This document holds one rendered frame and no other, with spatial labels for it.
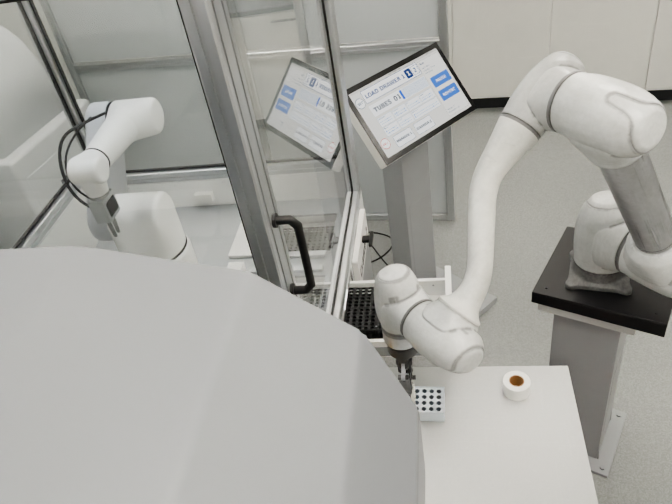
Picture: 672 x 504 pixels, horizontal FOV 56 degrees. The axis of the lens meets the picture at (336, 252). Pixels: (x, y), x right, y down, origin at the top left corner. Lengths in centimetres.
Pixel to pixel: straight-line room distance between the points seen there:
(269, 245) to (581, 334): 128
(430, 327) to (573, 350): 94
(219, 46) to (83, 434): 56
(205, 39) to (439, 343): 73
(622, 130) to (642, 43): 331
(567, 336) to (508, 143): 90
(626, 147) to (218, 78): 78
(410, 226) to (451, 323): 146
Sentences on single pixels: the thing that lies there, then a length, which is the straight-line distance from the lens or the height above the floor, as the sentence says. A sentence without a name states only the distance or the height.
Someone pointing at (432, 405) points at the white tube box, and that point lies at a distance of 170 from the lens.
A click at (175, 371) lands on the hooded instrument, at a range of 58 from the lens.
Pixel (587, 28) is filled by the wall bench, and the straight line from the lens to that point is 451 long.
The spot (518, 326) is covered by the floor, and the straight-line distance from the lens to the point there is 300.
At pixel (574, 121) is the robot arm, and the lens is 135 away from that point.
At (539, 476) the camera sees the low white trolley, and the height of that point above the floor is 76.
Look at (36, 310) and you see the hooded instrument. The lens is 66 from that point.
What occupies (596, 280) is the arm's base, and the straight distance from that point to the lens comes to 199.
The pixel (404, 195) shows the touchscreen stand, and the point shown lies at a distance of 262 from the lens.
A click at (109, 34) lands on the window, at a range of 99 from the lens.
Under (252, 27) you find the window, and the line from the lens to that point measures 115.
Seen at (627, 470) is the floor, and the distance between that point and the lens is 260.
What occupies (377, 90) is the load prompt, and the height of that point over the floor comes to 116.
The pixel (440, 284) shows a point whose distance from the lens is 189.
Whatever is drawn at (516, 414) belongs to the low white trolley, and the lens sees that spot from 173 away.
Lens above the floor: 215
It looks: 38 degrees down
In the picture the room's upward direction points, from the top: 11 degrees counter-clockwise
